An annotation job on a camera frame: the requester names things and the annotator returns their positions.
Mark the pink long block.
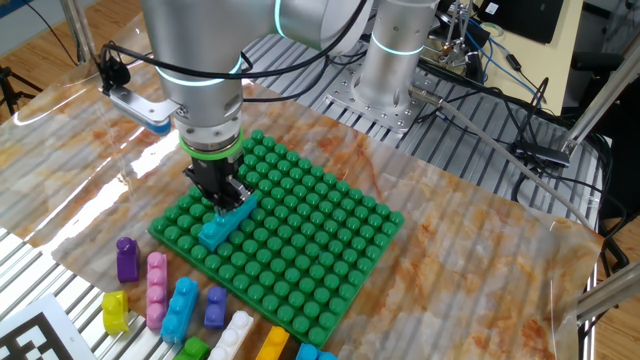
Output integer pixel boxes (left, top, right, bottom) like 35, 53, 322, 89
144, 249, 173, 330

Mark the sky blue three-stud block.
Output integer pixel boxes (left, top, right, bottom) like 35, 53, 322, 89
159, 276, 200, 345

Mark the green flange ring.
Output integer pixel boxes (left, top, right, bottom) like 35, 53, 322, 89
178, 127, 245, 162

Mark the teal long block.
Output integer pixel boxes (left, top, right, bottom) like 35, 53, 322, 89
197, 193, 260, 253

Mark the green studded baseplate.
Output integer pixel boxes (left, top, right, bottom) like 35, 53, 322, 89
148, 128, 405, 349

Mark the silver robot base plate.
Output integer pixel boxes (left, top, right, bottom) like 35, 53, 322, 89
324, 62, 436, 135

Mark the black laptop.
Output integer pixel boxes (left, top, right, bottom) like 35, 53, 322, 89
492, 0, 565, 45

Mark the green two-stud block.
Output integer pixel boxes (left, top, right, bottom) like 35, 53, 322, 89
173, 335, 211, 360

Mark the indigo two-stud block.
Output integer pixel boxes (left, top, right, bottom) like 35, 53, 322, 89
203, 285, 229, 331

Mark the white four-stud long block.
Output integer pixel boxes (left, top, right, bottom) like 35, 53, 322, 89
207, 309, 255, 360

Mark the blue square four-stud block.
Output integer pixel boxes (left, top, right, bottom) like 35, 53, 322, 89
294, 341, 340, 360

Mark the orange-yellow four-stud long block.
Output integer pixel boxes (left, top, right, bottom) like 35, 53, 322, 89
255, 325, 291, 360

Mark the black tripod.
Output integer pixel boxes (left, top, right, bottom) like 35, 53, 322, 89
0, 64, 45, 117

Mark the black power strip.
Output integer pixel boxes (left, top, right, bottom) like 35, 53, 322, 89
509, 139, 572, 169

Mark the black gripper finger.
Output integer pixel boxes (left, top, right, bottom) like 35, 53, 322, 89
222, 181, 254, 218
182, 166, 222, 215

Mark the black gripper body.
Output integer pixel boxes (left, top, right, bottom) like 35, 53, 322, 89
191, 156, 242, 202

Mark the blue cable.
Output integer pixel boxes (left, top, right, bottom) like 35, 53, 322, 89
463, 28, 545, 105

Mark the aluminium frame post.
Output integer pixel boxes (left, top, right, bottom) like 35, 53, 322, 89
574, 261, 640, 325
59, 0, 97, 65
560, 53, 640, 157

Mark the lemon yellow small block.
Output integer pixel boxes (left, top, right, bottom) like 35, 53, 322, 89
100, 289, 130, 336

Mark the printed marker tag paper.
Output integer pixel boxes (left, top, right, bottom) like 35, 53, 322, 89
0, 292, 84, 360

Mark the dark purple sloped block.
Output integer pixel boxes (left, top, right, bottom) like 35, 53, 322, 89
115, 236, 141, 285

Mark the beige desk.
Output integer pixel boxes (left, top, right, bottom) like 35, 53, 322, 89
477, 0, 585, 117

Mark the small metal stand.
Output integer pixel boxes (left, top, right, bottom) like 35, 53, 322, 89
433, 0, 482, 67

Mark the grey conduit hose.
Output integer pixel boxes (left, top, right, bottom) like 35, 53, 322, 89
408, 85, 595, 230

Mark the marble pattern mat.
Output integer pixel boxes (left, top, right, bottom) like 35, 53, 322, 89
0, 12, 605, 360

